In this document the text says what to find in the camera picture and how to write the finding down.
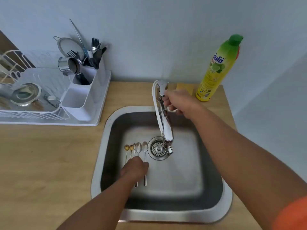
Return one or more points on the steel fork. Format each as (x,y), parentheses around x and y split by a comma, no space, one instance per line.
(95,45)
(73,54)

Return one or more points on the dark utensil head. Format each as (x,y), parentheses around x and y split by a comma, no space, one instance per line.
(87,62)

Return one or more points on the person's left hand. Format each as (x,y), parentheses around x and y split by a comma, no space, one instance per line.
(134,168)

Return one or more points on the yellow dish soap bottle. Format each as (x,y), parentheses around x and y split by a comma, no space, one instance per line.
(213,76)

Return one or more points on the person's right forearm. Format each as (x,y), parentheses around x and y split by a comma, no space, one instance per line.
(239,160)

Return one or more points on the steel sink drain strainer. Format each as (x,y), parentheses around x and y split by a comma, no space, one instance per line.
(156,149)

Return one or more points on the orange shirt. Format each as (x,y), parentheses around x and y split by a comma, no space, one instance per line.
(295,215)

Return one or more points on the person's left forearm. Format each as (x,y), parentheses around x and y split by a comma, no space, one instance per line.
(100,208)

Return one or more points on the yellow sponge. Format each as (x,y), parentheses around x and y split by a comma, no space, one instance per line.
(185,87)

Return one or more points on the steel utensil with white grip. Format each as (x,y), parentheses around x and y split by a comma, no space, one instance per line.
(51,98)

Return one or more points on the white plastic drain tray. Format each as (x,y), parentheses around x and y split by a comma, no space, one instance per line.
(103,93)

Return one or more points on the white cutlery holder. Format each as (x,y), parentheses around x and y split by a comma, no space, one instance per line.
(79,105)

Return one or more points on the person's right hand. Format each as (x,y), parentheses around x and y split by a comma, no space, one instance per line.
(184,102)

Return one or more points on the stainless steel sink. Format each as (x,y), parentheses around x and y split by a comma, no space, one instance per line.
(182,170)

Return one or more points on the chrome faucet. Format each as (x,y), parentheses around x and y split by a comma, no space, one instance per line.
(168,131)

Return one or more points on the silver steel spoon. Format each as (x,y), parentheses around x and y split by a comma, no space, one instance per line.
(145,146)
(138,146)

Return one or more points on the brown wooden panel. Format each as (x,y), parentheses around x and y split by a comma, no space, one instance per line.
(4,43)

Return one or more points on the long thin steel utensil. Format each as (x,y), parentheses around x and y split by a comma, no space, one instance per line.
(88,53)

